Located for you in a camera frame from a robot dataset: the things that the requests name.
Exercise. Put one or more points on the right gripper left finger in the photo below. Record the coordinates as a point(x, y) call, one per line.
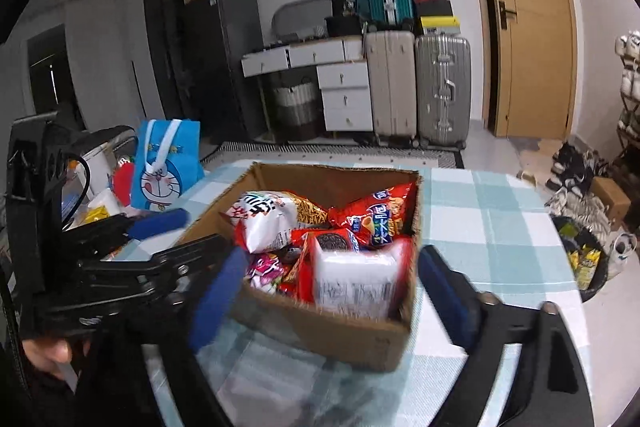
point(209, 300)

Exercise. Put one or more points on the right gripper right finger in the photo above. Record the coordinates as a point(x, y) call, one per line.
point(549, 387)

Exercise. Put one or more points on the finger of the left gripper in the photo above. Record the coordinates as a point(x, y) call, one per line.
point(181, 269)
point(145, 226)

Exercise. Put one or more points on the red white snack bag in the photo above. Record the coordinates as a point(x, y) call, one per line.
point(263, 221)

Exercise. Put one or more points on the red white biscuit pack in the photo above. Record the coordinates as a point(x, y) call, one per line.
point(335, 274)

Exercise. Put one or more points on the orange red chips bag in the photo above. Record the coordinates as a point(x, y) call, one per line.
point(379, 218)

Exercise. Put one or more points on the person's left hand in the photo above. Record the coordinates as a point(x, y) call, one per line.
point(50, 354)

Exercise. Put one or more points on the red pouch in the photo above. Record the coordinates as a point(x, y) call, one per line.
point(122, 182)

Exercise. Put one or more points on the blue Doraemon gift bag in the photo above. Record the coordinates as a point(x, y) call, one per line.
point(166, 164)

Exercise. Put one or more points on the black trash bin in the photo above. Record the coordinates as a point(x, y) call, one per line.
point(587, 257)

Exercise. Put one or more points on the patterned floor rug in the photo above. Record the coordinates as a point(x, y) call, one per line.
point(348, 153)

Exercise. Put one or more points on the small cardboard box on floor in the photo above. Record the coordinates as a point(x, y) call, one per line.
point(614, 199)

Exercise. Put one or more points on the black refrigerator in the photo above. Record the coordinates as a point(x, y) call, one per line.
point(196, 48)

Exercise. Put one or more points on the woven laundry basket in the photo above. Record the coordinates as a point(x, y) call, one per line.
point(297, 100)

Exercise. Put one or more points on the white drawer desk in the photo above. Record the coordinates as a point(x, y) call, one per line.
point(339, 68)

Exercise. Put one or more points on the beige suitcase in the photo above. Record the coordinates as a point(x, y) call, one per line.
point(392, 78)

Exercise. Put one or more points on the silver suitcase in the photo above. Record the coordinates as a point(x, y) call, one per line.
point(443, 89)

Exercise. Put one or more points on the stacked shoe boxes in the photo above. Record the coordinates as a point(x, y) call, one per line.
point(435, 17)

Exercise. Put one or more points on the wooden door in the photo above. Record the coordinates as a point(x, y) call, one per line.
point(536, 68)

